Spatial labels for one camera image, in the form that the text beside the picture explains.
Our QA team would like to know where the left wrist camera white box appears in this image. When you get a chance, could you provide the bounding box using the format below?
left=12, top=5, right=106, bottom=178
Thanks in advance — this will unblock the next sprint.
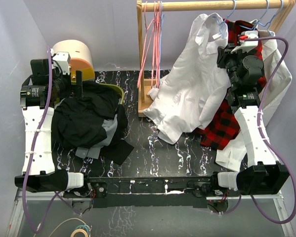
left=52, top=51, right=71, bottom=75

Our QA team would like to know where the red black plaid shirt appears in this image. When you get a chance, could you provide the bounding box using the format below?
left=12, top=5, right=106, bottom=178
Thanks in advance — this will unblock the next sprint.
left=195, top=20, right=266, bottom=150

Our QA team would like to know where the beige coiled cable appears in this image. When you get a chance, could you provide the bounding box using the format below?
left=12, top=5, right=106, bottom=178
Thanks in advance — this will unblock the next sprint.
left=34, top=217, right=93, bottom=237

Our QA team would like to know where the wooden clothes rack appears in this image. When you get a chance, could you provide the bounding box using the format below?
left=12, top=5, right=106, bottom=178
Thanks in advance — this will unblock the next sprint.
left=136, top=0, right=296, bottom=118

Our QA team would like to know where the blue wire hanger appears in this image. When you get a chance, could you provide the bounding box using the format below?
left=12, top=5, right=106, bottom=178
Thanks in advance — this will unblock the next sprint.
left=213, top=0, right=237, bottom=39

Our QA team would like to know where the black garment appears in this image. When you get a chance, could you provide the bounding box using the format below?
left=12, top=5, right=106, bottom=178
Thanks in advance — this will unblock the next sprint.
left=51, top=81, right=133, bottom=165

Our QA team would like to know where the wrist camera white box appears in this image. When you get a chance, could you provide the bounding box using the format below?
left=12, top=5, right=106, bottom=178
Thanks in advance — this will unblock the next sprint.
left=231, top=30, right=258, bottom=54
left=52, top=51, right=71, bottom=75

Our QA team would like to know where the cream white hanging shirt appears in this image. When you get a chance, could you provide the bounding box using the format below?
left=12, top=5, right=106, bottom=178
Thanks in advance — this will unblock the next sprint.
left=215, top=39, right=292, bottom=172

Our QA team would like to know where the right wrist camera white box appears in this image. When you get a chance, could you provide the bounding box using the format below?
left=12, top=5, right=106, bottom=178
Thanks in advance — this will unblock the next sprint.
left=231, top=30, right=258, bottom=54

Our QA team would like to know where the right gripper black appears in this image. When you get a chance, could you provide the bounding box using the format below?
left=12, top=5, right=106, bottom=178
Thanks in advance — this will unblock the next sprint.
left=216, top=44, right=247, bottom=89

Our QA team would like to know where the olive green basket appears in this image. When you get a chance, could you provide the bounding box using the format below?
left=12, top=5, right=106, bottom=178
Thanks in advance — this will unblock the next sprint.
left=99, top=83, right=125, bottom=105

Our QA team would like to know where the grey garment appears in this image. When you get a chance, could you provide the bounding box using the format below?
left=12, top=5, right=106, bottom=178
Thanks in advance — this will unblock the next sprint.
left=75, top=114, right=118, bottom=159

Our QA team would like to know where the pink wire hanger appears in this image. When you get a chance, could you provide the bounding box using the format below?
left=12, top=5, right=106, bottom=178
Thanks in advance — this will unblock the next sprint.
left=137, top=1, right=164, bottom=88

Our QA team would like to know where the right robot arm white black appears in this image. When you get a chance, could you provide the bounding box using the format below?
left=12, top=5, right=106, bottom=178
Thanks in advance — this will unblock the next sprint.
left=210, top=44, right=289, bottom=196

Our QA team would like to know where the blue hanger holding shirts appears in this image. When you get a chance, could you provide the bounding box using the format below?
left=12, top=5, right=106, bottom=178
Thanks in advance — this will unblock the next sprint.
left=239, top=0, right=286, bottom=38

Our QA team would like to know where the aluminium frame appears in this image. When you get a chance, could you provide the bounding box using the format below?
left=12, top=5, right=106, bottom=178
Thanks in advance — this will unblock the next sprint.
left=7, top=191, right=295, bottom=237

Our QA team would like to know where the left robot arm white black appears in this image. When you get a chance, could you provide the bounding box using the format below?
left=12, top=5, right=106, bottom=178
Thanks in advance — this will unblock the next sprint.
left=14, top=52, right=92, bottom=197

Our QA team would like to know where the cream orange yellow cylinder container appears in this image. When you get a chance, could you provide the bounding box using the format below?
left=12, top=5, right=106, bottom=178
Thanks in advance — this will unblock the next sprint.
left=52, top=39, right=95, bottom=83

